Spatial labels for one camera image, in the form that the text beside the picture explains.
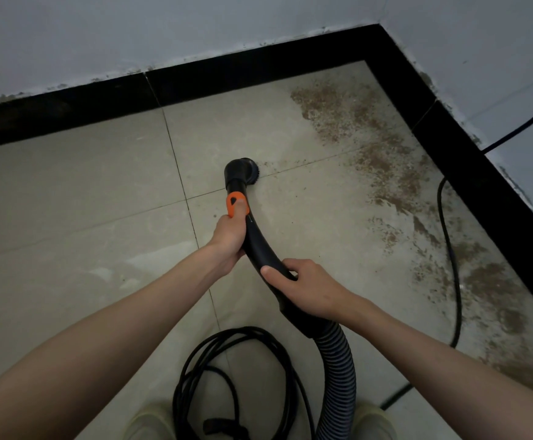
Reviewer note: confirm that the person's right hand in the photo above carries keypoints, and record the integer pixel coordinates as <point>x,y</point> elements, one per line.
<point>314,290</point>

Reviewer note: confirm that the person's left hand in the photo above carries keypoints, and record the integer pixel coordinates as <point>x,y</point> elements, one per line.
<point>227,240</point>

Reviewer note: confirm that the brown dirt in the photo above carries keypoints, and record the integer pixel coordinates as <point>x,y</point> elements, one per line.
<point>385,169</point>

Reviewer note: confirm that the person's right forearm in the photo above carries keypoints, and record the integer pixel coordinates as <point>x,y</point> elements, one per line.
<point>463,375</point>

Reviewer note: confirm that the person's left forearm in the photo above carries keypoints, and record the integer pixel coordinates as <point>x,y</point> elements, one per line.
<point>87,352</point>

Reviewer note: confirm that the person's right shoe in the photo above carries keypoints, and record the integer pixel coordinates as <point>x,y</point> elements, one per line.
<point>374,421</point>

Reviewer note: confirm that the person's shoe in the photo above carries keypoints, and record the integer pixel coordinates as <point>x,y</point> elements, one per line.
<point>149,423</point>
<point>374,421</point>

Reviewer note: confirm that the person's left shoe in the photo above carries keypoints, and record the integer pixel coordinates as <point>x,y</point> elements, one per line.
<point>149,423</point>

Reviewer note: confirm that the black baseboard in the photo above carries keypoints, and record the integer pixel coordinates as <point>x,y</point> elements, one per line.
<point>87,105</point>

